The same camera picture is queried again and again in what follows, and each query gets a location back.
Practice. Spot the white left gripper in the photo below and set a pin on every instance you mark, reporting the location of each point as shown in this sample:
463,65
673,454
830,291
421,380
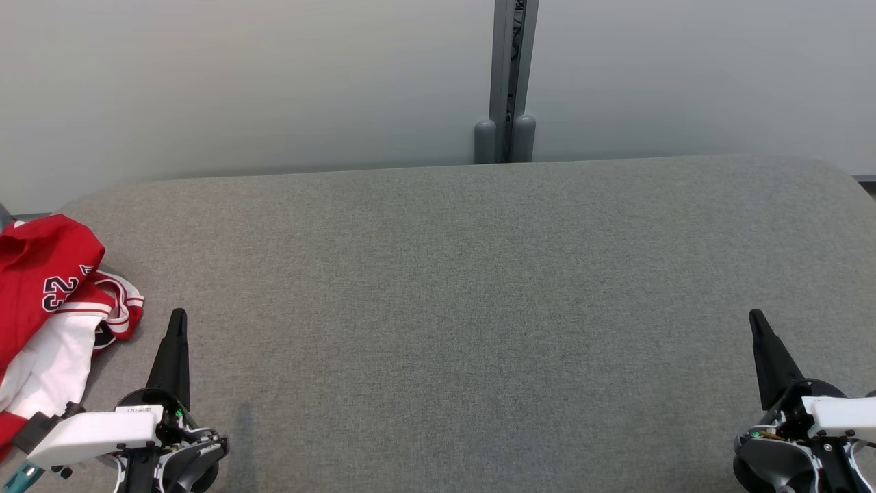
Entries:
96,431

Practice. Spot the grey metal partition post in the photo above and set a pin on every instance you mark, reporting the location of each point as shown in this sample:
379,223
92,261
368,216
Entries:
501,68

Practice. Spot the red white basketball jersey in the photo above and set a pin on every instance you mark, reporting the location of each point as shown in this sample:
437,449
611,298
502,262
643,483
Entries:
55,363

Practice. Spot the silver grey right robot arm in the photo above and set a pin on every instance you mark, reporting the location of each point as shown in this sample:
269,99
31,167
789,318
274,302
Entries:
773,462

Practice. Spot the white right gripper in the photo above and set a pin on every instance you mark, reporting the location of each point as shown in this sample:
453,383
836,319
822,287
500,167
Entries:
838,414

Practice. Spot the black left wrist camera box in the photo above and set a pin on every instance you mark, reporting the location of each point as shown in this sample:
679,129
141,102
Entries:
37,428

